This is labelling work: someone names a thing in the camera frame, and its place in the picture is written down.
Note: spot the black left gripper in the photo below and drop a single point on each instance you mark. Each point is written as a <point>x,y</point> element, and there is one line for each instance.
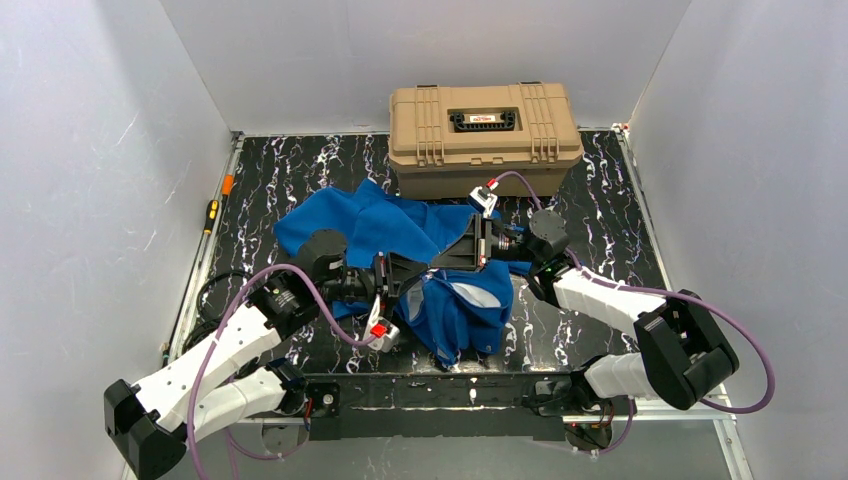
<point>382,279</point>

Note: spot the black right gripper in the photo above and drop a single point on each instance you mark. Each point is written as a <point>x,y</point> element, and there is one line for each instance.
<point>481,242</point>

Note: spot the blue zip jacket white lining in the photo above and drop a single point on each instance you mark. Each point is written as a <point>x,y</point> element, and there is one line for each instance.
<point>449,311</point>

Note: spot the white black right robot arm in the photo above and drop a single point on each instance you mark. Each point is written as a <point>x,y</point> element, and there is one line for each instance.
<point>682,353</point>

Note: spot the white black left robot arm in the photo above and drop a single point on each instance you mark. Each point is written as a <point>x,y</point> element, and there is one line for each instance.
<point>156,420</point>

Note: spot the tan plastic toolbox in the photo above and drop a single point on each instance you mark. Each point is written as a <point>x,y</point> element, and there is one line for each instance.
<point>444,141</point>

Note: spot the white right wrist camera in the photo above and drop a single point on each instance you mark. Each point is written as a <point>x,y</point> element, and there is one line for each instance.
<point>484,201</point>

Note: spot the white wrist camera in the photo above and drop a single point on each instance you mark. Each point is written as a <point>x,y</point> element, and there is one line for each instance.
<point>484,201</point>
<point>379,325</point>

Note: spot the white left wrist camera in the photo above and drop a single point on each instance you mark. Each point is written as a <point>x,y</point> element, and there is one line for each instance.
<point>379,325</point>

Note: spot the orange handled screwdriver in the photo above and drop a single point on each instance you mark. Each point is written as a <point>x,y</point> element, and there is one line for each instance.
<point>227,185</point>

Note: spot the yellow black handled screwdriver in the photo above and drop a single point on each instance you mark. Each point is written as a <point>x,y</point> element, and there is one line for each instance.
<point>211,215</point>

